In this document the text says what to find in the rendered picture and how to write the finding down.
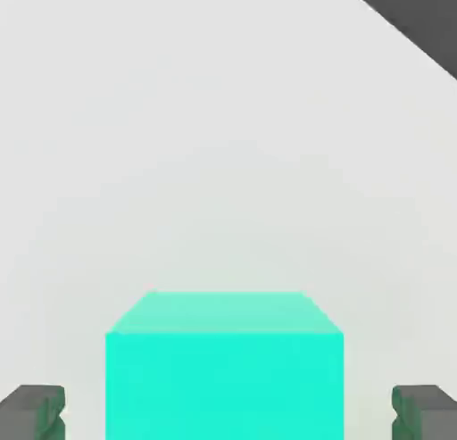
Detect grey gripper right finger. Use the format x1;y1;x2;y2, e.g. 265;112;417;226
391;385;457;440

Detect small turquoise cube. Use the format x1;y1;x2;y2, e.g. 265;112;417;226
104;289;345;440

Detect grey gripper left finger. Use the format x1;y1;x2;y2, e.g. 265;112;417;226
0;385;67;440

